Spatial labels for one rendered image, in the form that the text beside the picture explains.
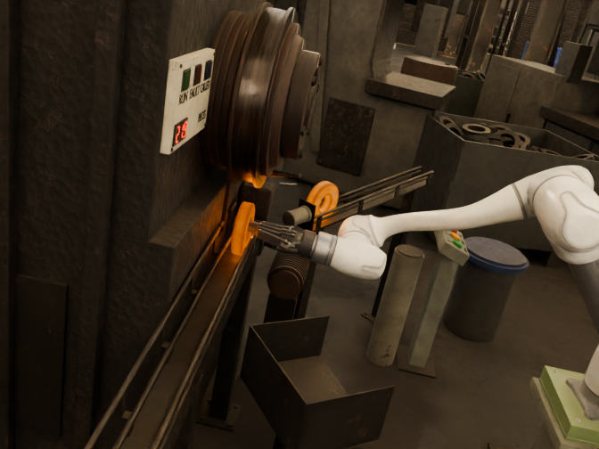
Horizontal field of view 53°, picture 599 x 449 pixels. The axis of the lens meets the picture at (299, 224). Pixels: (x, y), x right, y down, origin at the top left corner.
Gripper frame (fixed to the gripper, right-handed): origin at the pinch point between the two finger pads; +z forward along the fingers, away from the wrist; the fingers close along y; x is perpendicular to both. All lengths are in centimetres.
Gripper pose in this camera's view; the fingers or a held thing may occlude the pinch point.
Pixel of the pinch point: (245, 224)
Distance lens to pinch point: 171.0
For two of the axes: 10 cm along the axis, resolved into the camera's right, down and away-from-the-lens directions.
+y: 1.2, -3.6, 9.3
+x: 2.7, -8.9, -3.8
